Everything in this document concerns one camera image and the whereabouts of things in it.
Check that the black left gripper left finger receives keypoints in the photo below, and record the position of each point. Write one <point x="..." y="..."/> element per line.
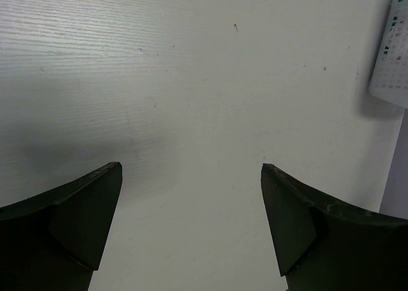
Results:
<point x="55" y="240"/>

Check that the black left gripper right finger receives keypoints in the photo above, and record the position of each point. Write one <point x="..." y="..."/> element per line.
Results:
<point x="324" y="243"/>

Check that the white plastic basket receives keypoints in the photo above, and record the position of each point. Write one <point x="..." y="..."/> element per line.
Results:
<point x="389" y="78"/>

